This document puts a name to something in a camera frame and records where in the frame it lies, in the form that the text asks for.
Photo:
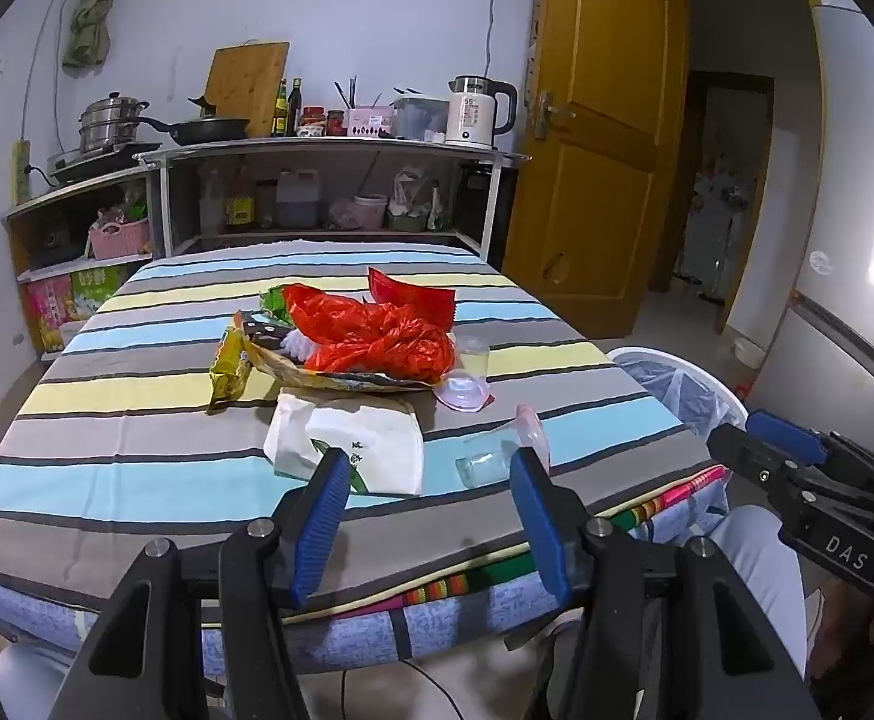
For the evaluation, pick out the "white paper bag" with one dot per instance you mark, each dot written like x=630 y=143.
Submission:
x=362 y=435

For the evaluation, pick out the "white metal shelf unit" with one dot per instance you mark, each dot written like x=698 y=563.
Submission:
x=492 y=210

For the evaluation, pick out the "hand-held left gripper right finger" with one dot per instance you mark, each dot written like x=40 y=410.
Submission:
x=542 y=525

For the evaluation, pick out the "dark snack wrapper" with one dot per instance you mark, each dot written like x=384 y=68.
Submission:
x=261 y=326

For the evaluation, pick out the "green printed packet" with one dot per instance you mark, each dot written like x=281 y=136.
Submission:
x=99 y=289

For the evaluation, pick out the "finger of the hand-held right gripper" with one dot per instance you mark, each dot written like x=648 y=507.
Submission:
x=782 y=435
x=737 y=450

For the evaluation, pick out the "striped blanket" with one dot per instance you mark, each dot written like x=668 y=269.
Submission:
x=144 y=420

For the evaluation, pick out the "steel steamer pot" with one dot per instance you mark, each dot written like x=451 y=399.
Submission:
x=110 y=127

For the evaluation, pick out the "red snack wrapper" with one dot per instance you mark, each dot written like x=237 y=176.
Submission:
x=407 y=289

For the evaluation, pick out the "clear water filter jug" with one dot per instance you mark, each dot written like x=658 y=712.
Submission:
x=418 y=118

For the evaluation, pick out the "yellow label oil bottle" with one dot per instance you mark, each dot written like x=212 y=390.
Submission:
x=280 y=116

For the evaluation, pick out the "person's right leg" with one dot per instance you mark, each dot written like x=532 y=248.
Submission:
x=763 y=585

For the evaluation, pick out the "pink printed packet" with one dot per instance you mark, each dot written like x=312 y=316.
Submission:
x=48 y=311

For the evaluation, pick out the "white foam net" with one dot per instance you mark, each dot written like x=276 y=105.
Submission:
x=300 y=346

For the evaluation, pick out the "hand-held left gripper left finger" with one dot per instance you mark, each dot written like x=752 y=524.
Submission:
x=321 y=525

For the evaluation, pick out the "yellow power strip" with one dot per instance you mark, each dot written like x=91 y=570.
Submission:
x=20 y=172

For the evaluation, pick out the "low wooden shelf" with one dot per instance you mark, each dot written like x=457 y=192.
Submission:
x=77 y=189

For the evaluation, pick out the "pink storage box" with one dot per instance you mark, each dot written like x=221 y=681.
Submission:
x=369 y=124

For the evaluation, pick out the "dark liquid jerrycan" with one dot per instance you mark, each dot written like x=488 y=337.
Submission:
x=298 y=202

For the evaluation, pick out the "dark chopsticks bunch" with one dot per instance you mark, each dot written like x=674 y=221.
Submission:
x=348 y=94

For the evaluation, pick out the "red sauce jar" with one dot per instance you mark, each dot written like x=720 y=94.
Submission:
x=336 y=124
x=313 y=122

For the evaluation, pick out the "pink plastic basket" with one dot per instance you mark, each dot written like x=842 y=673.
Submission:
x=118 y=240

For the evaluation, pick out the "dark sauce bottle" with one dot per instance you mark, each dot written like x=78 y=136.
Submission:
x=296 y=109

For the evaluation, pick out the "pink plastic lid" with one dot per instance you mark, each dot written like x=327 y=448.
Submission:
x=463 y=394

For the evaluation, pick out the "wooden cutting board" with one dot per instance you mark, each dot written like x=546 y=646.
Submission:
x=246 y=86

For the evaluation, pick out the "pink plastic bag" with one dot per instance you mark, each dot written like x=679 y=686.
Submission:
x=343 y=215

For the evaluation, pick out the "red plastic bag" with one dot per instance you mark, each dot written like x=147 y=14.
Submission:
x=377 y=337

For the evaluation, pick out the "white tub pink rim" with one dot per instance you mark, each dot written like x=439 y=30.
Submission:
x=371 y=211

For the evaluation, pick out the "lidded clear plastic cup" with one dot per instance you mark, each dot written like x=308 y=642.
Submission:
x=486 y=461

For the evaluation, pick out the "orange cooking oil bottle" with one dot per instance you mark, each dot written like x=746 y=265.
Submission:
x=240 y=202

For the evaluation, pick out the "black frying pan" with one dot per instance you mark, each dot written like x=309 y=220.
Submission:
x=208 y=131

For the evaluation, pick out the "white electric kettle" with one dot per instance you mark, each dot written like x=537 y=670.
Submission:
x=471 y=116

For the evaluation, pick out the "crumpled white plastic bag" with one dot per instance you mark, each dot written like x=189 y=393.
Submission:
x=411 y=191

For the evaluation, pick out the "clear plastic bottle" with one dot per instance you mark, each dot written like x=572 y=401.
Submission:
x=212 y=206

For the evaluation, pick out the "yellow snack packet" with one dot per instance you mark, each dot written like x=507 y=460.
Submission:
x=231 y=371

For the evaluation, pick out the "white trash bin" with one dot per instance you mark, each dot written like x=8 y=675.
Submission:
x=729 y=405

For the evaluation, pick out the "blue patterned sheet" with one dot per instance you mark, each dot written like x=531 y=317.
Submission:
x=444 y=615

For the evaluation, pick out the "green snack packet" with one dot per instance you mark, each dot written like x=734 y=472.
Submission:
x=273 y=304

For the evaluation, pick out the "large printed wrapper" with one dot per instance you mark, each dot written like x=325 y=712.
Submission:
x=287 y=369

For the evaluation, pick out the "black induction cooker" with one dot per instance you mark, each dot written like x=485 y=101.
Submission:
x=99 y=165

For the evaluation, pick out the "clear bin liner bag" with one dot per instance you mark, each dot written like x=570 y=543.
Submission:
x=677 y=397

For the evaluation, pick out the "green hanging cloth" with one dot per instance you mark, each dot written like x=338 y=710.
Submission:
x=92 y=15

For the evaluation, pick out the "two-door refrigerator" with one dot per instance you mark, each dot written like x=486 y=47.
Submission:
x=842 y=202

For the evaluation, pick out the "wooden door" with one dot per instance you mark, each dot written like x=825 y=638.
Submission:
x=594 y=165

